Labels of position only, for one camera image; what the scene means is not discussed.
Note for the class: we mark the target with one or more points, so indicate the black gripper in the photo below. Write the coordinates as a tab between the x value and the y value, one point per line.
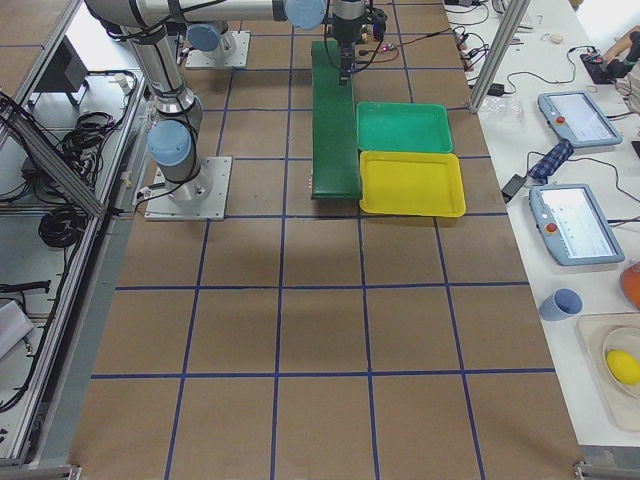
344	31

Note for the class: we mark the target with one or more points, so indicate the person hand at table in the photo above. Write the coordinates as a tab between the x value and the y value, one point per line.
621	45

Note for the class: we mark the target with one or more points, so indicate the green plastic tray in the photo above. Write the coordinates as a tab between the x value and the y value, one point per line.
403	127

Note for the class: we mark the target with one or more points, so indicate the green conveyor belt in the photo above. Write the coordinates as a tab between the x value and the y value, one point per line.
335	155

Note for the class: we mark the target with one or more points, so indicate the yellow plastic tray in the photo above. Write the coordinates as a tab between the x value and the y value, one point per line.
412	184

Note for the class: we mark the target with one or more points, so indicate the black power adapter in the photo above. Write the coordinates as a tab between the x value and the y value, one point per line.
512	187

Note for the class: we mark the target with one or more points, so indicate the teach pendant far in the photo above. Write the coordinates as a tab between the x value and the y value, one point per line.
574	116

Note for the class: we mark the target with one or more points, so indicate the teach pendant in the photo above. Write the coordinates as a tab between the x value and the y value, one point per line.
572	225
574	116

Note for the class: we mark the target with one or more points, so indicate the blue checkered folded umbrella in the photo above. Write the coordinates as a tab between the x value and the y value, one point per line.
551	162

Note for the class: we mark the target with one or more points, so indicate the teach pendant near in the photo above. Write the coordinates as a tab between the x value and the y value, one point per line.
572	225

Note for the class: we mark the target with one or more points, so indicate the blue plastic cup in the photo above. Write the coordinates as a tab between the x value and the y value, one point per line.
562	304

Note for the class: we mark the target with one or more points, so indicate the orange object on table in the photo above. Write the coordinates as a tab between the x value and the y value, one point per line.
630	284

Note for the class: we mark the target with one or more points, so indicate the beige tray with bowl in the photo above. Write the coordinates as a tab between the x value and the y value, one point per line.
612	345

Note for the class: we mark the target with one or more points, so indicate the yellow lemon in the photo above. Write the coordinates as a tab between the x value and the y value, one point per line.
623	366

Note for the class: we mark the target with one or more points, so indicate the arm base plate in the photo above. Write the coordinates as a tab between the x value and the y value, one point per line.
203	198
212	50

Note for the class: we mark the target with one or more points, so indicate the aluminium frame post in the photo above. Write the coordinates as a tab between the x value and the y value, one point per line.
498	48

